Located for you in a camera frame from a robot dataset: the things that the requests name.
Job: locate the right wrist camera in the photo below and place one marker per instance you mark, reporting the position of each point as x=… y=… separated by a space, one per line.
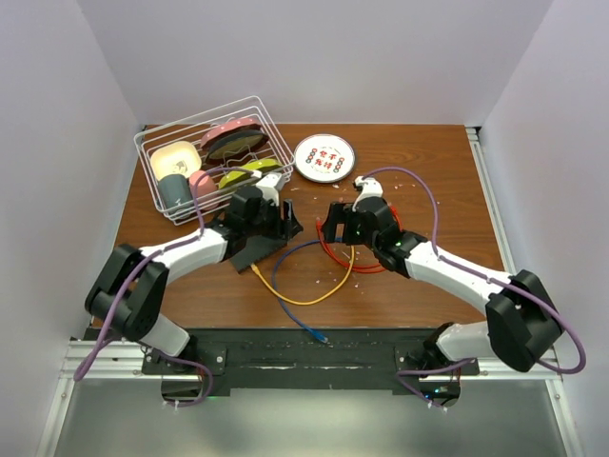
x=368 y=187

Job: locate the pink dotted plate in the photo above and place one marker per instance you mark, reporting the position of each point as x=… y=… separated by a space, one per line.
x=223 y=130

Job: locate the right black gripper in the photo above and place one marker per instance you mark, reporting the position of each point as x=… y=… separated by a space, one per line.
x=339 y=213

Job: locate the white patterned round plate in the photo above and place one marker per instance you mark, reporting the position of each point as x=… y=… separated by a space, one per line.
x=324 y=158

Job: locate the aluminium frame rail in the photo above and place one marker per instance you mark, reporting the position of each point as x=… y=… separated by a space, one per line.
x=559 y=410

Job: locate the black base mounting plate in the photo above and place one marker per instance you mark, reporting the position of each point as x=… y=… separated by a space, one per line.
x=353 y=358

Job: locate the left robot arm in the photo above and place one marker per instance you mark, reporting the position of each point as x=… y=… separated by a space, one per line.
x=128 y=293

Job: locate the grey cup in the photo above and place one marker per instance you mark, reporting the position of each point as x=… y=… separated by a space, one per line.
x=175 y=192

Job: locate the white wire dish rack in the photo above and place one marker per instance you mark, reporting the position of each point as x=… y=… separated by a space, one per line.
x=191 y=129

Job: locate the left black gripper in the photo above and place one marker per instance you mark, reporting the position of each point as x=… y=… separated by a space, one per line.
x=283 y=229

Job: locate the pink cup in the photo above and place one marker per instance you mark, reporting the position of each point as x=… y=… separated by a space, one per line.
x=205 y=187

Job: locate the cream square bowl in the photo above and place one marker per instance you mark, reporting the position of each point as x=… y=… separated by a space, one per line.
x=180 y=157

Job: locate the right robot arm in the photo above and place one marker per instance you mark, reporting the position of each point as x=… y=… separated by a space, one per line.
x=519 y=323

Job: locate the yellow-green plate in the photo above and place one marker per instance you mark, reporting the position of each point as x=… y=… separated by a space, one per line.
x=234 y=177

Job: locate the black network switch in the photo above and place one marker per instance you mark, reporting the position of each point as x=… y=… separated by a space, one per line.
x=257 y=249

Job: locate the dark brown plate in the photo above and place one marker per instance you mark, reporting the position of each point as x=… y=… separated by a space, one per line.
x=235 y=145

